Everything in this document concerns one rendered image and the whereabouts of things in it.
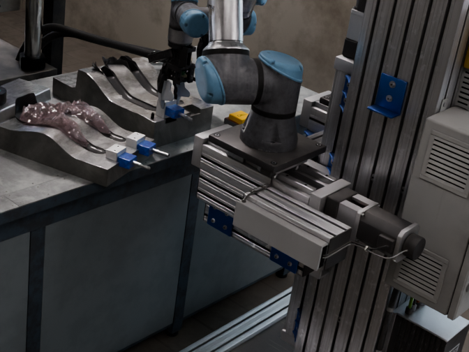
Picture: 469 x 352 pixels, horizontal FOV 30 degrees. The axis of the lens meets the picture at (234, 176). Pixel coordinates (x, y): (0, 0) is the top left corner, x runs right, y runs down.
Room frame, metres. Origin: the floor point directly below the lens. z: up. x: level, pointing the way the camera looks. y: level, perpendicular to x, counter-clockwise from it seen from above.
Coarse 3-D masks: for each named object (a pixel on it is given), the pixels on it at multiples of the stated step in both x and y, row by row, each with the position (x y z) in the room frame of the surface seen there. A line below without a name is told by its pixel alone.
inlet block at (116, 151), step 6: (108, 150) 2.21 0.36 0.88; (114, 150) 2.21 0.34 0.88; (120, 150) 2.22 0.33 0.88; (108, 156) 2.21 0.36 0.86; (114, 156) 2.20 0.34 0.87; (120, 156) 2.20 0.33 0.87; (126, 156) 2.21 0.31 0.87; (132, 156) 2.21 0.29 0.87; (120, 162) 2.20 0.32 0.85; (126, 162) 2.19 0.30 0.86; (132, 162) 2.20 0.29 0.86; (126, 168) 2.19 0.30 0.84; (150, 168) 2.19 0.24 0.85
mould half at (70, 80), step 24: (96, 72) 2.66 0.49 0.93; (120, 72) 2.71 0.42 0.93; (144, 72) 2.76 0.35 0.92; (72, 96) 2.67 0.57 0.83; (96, 96) 2.60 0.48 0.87; (120, 96) 2.60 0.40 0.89; (144, 96) 2.64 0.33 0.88; (192, 96) 2.69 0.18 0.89; (120, 120) 2.52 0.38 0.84; (144, 120) 2.46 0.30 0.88
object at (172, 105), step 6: (168, 102) 2.48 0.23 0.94; (174, 102) 2.50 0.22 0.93; (156, 108) 2.49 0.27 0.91; (168, 108) 2.46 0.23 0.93; (174, 108) 2.47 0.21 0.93; (180, 108) 2.47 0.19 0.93; (156, 114) 2.49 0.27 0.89; (162, 114) 2.47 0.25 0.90; (168, 114) 2.46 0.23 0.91; (174, 114) 2.45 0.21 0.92; (180, 114) 2.45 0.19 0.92; (192, 120) 2.43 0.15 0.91
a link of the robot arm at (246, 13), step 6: (246, 0) 2.36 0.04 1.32; (252, 0) 2.36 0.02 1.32; (246, 6) 2.37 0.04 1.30; (252, 6) 2.38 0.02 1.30; (246, 12) 2.38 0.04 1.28; (252, 12) 2.41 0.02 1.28; (246, 18) 2.40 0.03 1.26; (252, 18) 2.43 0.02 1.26; (246, 24) 2.41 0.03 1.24; (252, 24) 2.42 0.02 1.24; (246, 30) 2.42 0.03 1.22; (252, 30) 2.42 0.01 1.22
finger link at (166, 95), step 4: (168, 80) 2.47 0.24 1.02; (164, 84) 2.46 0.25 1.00; (168, 84) 2.46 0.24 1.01; (164, 88) 2.46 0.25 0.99; (168, 88) 2.46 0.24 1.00; (164, 92) 2.46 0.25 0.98; (168, 92) 2.45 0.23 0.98; (160, 96) 2.46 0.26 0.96; (164, 96) 2.46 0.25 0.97; (168, 96) 2.45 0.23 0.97; (172, 96) 2.44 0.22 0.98; (160, 100) 2.46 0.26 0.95; (164, 100) 2.45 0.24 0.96; (168, 100) 2.44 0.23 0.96; (172, 100) 2.44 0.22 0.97; (160, 104) 2.46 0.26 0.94; (164, 104) 2.47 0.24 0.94
